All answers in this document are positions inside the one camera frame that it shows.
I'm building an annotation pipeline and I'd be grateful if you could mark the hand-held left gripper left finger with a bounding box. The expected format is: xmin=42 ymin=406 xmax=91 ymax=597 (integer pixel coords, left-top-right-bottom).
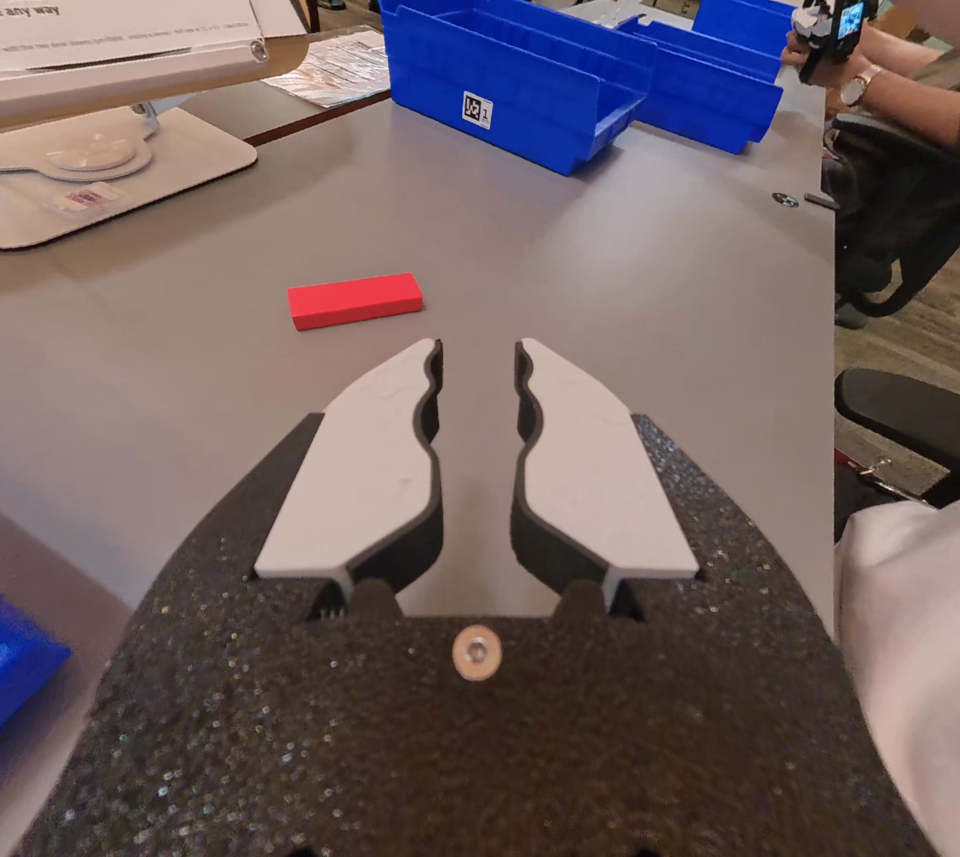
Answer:
xmin=252 ymin=338 xmax=445 ymax=605

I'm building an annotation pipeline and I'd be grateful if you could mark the person's white clothing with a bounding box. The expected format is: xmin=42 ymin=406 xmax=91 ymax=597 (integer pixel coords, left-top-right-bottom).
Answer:
xmin=834 ymin=500 xmax=960 ymax=857

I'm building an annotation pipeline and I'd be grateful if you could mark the wooden document stand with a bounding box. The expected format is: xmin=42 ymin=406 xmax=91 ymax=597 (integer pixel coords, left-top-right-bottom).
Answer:
xmin=0 ymin=0 xmax=312 ymax=251

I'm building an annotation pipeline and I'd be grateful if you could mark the red rectangular wooden block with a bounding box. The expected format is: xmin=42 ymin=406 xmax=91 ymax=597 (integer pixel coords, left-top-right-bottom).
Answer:
xmin=286 ymin=272 xmax=425 ymax=332

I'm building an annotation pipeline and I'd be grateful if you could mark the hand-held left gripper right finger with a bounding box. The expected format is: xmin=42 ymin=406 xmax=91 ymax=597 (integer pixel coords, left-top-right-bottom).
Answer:
xmin=510 ymin=337 xmax=701 ymax=612

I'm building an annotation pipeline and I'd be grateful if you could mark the another person's forearm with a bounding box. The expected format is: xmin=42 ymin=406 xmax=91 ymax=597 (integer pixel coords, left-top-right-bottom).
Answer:
xmin=847 ymin=24 xmax=960 ymax=149

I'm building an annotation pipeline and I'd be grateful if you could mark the blue plastic object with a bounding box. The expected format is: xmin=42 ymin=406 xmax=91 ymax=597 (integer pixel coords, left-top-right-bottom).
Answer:
xmin=0 ymin=593 xmax=74 ymax=727

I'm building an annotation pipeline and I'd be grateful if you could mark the laminated paper sheet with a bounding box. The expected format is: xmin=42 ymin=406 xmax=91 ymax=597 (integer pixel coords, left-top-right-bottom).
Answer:
xmin=261 ymin=30 xmax=393 ymax=110

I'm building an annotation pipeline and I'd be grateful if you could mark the tagged blue storage bin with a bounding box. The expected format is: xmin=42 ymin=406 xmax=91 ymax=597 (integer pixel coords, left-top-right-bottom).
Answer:
xmin=376 ymin=0 xmax=660 ymax=177

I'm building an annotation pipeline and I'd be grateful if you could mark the black office chair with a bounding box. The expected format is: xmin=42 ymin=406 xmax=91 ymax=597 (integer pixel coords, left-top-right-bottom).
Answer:
xmin=821 ymin=113 xmax=960 ymax=329

